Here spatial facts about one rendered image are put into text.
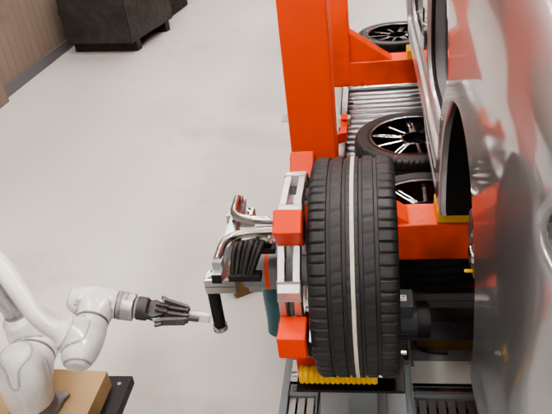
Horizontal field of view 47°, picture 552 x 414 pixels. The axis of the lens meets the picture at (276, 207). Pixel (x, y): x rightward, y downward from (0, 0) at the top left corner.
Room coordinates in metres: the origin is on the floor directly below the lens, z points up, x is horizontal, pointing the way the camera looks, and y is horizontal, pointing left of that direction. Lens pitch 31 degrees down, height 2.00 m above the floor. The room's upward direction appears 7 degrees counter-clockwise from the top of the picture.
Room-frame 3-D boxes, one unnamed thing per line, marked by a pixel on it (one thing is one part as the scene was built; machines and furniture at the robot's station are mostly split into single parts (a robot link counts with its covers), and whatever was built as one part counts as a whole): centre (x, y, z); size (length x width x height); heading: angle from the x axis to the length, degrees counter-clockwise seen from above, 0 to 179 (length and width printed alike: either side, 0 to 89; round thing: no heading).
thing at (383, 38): (5.07, -1.16, 0.39); 0.66 x 0.66 x 0.24
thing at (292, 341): (1.26, 0.00, 0.85); 0.09 x 0.08 x 0.07; 170
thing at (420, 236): (2.05, -0.50, 0.69); 0.52 x 0.17 x 0.35; 80
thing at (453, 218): (2.02, -0.67, 0.71); 0.14 x 0.14 x 0.05; 80
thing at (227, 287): (1.44, 0.18, 0.93); 0.09 x 0.05 x 0.05; 80
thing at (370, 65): (3.95, -0.86, 0.69); 0.52 x 0.17 x 0.35; 80
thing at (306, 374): (1.43, -0.13, 0.51); 0.29 x 0.06 x 0.06; 80
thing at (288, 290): (1.57, -0.05, 0.85); 0.54 x 0.07 x 0.54; 170
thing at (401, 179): (2.38, -0.67, 0.39); 0.66 x 0.66 x 0.24
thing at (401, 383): (1.49, -0.18, 0.45); 0.34 x 0.16 x 0.01; 80
